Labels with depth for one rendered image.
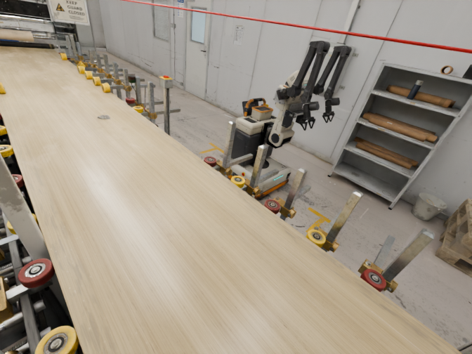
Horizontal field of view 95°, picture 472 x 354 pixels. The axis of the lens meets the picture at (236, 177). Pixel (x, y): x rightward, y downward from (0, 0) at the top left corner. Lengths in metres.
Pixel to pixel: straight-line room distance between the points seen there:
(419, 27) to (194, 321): 3.53
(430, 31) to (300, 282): 3.19
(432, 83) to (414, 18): 0.76
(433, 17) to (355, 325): 3.26
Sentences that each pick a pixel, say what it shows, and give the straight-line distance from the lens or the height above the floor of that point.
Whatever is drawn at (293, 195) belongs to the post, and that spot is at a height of 0.96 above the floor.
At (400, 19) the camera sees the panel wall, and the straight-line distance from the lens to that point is 3.66.
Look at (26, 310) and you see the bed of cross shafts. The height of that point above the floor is 0.84.
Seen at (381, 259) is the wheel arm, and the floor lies 0.85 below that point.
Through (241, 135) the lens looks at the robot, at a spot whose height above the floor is 0.65.
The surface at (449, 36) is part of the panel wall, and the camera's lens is 3.55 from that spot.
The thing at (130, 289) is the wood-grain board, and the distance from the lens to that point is 0.81.
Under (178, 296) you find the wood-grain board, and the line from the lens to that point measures 0.78.
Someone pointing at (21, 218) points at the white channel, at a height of 1.03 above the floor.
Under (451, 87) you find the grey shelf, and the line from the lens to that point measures 3.51.
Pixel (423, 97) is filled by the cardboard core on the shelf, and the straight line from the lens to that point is 3.33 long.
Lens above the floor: 1.60
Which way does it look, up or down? 34 degrees down
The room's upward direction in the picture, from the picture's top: 11 degrees clockwise
